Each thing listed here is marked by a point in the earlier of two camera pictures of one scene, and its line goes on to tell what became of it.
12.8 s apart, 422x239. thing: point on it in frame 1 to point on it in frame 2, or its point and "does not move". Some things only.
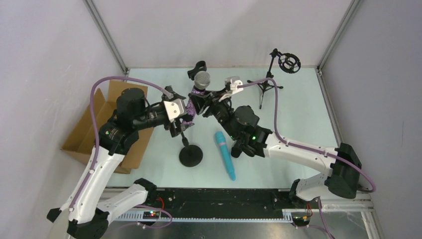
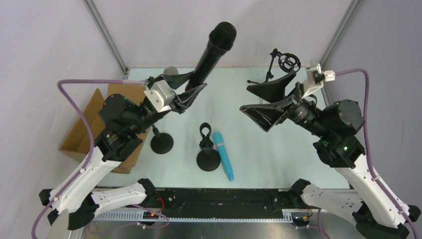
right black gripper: [200, 105] to [287, 109]
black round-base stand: [200, 65] to [208, 160]
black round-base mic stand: [190, 155] to [162, 143]
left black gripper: [179, 123] to [177, 101]
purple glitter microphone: [202, 80] to [170, 70]
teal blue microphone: [220, 139] does not move
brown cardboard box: [81, 143] does not move
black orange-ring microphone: [236, 151] to [221, 38]
